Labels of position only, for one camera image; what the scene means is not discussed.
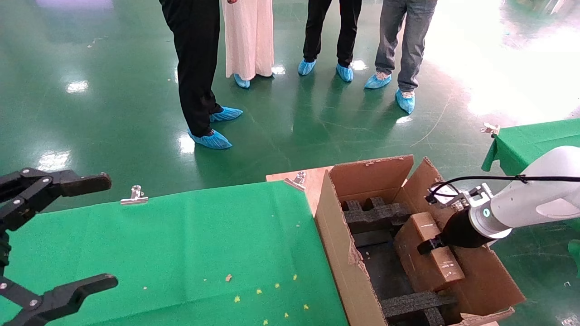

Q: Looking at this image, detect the wooden base board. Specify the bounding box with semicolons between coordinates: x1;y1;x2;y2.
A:
266;165;337;216

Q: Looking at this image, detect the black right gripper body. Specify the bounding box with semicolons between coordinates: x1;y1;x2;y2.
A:
440;209;483;249

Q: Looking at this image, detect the green table cloth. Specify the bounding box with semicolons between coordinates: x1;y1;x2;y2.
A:
0;180;349;326

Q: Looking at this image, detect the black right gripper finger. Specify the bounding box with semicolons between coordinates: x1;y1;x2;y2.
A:
416;236;445;255

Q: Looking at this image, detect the person in white robe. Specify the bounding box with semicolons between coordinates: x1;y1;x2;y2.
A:
221;0;275;89

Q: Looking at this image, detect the person in grey jeans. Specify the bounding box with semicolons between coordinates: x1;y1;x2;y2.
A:
363;0;439;115

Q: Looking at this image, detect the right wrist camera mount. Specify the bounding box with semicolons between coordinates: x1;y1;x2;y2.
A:
426;183;495;213

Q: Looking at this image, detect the small brown cardboard box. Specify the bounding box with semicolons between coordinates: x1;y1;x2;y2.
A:
393;212;466;293

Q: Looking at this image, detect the person in black trousers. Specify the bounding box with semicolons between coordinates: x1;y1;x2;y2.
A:
297;0;363;83
159;0;243;150

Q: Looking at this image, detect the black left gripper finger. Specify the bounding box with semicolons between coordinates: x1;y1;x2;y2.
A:
0;168;112;232
0;273;119;326

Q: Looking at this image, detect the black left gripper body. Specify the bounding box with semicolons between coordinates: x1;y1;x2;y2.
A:
0;232;12;272

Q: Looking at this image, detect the large open cardboard carton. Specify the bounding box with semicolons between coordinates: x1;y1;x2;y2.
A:
314;154;526;326

